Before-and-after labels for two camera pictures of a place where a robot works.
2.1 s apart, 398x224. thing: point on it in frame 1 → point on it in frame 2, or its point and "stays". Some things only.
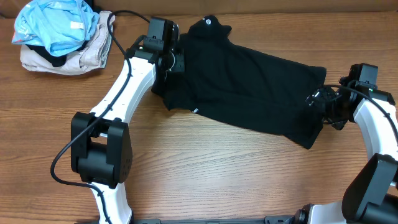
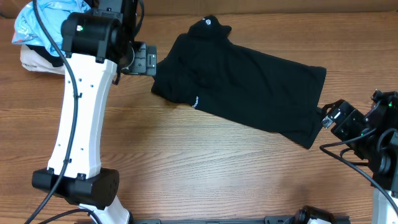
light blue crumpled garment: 59,27 stays
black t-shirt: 242,88 stays
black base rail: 267,219 stays
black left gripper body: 178,62 → 149,59
